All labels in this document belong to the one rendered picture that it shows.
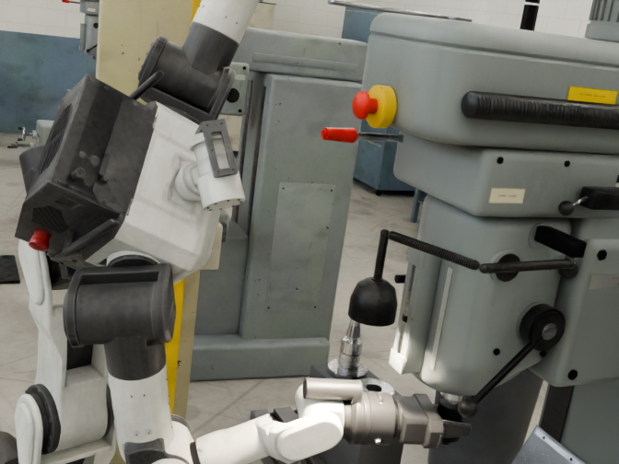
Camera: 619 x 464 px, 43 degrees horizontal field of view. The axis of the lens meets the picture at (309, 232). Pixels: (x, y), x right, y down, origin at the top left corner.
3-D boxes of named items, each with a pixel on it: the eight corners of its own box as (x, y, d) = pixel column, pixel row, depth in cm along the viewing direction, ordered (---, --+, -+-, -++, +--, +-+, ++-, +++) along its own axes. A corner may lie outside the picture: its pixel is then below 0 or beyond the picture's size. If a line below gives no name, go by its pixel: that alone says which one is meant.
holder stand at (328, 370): (352, 491, 163) (367, 406, 157) (299, 437, 180) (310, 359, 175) (398, 479, 169) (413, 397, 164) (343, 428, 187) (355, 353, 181)
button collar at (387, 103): (380, 131, 108) (388, 87, 106) (361, 123, 113) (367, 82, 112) (393, 132, 109) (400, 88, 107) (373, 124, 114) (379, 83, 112)
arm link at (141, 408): (121, 507, 123) (103, 390, 114) (124, 454, 135) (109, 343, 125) (194, 498, 125) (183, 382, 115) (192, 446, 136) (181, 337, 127)
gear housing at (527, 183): (474, 219, 108) (488, 148, 105) (388, 177, 129) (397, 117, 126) (648, 221, 122) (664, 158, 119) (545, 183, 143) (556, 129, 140)
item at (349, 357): (332, 365, 173) (336, 342, 172) (347, 361, 177) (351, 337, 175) (348, 374, 170) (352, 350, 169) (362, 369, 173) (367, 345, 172)
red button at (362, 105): (359, 121, 107) (364, 92, 106) (346, 116, 111) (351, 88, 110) (380, 122, 109) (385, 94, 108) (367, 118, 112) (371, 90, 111)
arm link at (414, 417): (448, 415, 127) (377, 412, 124) (437, 467, 129) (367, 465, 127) (425, 379, 138) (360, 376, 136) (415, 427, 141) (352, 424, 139)
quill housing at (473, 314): (446, 415, 119) (485, 216, 111) (381, 356, 137) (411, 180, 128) (543, 403, 127) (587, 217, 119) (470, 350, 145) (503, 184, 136)
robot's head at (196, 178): (187, 216, 120) (218, 199, 113) (172, 154, 121) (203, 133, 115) (222, 213, 124) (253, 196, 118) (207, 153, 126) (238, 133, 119)
